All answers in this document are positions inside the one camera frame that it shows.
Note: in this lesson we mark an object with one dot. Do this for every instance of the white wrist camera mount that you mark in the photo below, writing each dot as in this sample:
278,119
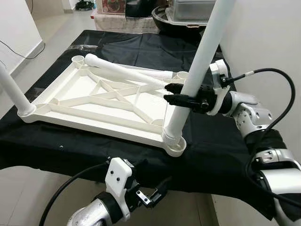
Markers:
117,181
218,70

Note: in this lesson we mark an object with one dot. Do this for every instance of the black bag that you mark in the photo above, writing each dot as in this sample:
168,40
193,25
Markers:
140,7

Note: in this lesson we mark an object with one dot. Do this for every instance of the clear plastic storage box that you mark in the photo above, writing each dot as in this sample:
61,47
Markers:
188,10

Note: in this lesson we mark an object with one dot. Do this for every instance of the crumpled clear plastic film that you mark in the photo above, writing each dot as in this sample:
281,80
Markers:
84,47

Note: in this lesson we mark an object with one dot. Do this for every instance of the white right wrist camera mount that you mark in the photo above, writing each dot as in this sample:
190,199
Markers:
218,70

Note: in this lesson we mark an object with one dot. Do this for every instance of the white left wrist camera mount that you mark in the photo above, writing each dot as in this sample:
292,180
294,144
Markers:
117,181

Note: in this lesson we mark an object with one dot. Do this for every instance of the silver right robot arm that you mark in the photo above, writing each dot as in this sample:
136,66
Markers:
249,115

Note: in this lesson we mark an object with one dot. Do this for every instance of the white ribbed plastic table top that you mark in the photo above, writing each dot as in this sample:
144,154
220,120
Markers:
94,122

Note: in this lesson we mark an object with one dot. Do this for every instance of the beige cloth covered bench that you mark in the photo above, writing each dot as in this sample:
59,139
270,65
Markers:
122,23

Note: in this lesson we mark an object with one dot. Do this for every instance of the black tablecloth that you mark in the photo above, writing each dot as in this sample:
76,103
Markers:
211,141

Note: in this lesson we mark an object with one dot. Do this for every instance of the box with red print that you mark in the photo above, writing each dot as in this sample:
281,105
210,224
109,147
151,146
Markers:
113,5

